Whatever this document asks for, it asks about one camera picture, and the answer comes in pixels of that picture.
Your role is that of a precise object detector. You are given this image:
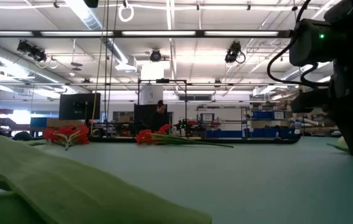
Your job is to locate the yellow artificial tulip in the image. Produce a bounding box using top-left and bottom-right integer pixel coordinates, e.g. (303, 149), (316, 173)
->
(326, 136), (353, 159)

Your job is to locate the small red flower bunch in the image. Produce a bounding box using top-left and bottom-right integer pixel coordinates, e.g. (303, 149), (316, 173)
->
(27, 124), (91, 151)
(135, 123), (235, 149)

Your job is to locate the large green leaf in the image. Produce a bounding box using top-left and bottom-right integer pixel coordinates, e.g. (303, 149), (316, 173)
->
(0, 134), (213, 224)

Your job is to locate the white and blue robot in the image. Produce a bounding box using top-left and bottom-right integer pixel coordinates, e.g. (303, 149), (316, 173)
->
(290, 113), (319, 131)

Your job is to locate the blue storage bin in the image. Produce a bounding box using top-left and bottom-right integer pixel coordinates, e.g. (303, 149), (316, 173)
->
(29, 117), (48, 128)
(252, 111), (286, 121)

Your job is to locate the row of blue bins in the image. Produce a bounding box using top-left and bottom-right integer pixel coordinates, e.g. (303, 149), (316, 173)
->
(206, 127), (291, 139)

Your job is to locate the black monitor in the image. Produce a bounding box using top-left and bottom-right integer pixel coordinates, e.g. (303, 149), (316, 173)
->
(58, 92), (101, 121)

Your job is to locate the white column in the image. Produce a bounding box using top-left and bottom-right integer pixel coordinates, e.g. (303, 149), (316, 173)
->
(140, 85), (164, 105)

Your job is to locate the black overhead light bar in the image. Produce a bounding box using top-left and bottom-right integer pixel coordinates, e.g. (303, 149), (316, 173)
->
(0, 29), (295, 39)

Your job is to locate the cardboard box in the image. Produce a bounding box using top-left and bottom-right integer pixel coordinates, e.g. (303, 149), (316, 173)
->
(46, 118), (86, 128)

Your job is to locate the person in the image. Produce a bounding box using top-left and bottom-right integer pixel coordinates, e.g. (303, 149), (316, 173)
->
(150, 100), (170, 133)

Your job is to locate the teal table mat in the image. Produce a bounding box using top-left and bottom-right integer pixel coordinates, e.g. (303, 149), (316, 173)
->
(0, 136), (353, 224)

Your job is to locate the black round object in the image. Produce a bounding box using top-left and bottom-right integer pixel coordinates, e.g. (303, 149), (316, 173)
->
(13, 131), (34, 141)

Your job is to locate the blue framed sign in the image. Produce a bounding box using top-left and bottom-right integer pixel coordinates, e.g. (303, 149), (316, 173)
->
(199, 112), (215, 123)

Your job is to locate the white coiled cable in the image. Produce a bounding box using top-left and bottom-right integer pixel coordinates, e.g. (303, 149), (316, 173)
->
(117, 0), (135, 23)

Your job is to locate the black hanging cable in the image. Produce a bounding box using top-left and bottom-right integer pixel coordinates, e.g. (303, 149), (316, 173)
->
(103, 0), (110, 138)
(107, 0), (120, 125)

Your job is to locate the round black ceiling camera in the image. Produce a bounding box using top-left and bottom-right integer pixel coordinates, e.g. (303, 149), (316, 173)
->
(149, 49), (163, 63)

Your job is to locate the black aluminium rig frame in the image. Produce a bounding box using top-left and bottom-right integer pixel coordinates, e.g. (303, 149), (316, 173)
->
(70, 135), (301, 144)

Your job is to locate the black ceiling camera with cable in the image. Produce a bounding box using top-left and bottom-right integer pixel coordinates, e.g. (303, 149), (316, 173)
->
(224, 40), (247, 65)

